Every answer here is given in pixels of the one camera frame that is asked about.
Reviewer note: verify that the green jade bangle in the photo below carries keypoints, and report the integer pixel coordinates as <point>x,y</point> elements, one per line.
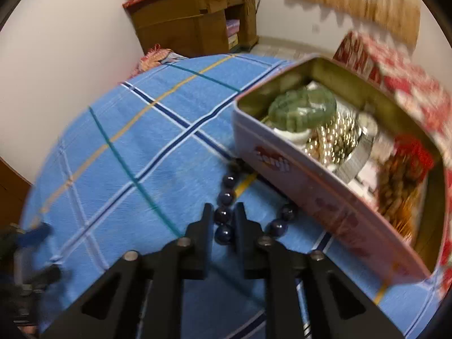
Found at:
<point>300,109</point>

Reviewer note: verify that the silver wristwatch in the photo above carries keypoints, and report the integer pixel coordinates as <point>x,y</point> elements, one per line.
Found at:
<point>356,159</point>

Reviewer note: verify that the blue plaid tablecloth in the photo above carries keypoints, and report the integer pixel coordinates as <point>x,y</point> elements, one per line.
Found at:
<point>123,148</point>

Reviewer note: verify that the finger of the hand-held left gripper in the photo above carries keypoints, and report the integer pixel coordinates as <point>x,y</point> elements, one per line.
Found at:
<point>35,235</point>

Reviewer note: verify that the brown wooden furniture piece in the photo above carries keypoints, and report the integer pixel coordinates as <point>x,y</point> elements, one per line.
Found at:
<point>12,194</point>

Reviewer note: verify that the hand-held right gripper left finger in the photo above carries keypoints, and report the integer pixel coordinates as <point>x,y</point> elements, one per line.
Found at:
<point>199,243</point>

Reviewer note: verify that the pile of clothes on floor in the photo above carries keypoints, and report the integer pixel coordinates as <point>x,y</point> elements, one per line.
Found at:
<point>155,58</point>

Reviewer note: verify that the brown wooden cabinet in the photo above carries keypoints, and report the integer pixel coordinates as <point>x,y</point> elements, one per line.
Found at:
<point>176,21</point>

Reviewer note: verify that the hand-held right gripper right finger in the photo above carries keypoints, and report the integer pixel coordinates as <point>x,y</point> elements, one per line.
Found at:
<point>249,243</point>

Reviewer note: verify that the beige patterned curtain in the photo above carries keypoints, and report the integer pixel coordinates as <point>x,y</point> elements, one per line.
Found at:
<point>353,0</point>

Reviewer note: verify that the pink tin box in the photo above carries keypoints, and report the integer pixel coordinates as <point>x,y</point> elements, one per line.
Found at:
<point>317,212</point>

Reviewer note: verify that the pink storage box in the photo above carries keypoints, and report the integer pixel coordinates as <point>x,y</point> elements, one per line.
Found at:
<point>233,33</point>

